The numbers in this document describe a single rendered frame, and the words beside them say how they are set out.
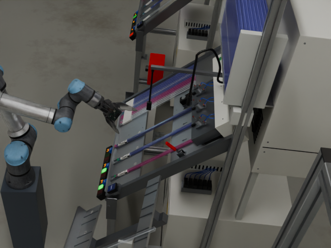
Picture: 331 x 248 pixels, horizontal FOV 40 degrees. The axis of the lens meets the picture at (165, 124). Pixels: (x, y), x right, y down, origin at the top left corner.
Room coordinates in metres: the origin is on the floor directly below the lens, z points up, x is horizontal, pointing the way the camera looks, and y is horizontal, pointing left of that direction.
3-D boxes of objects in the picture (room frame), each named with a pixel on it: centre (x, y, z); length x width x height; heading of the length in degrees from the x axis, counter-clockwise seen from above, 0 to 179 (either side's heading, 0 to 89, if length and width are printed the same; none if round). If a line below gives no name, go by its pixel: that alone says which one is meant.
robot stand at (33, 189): (1.50, 0.72, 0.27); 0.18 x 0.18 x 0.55; 9
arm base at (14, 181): (1.50, 0.72, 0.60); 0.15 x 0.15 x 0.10
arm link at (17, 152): (1.51, 0.72, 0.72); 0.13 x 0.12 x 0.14; 4
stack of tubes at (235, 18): (1.65, -0.27, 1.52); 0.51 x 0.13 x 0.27; 3
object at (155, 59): (2.42, 0.11, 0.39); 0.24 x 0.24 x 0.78; 3
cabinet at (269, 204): (1.72, -0.39, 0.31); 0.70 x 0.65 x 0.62; 3
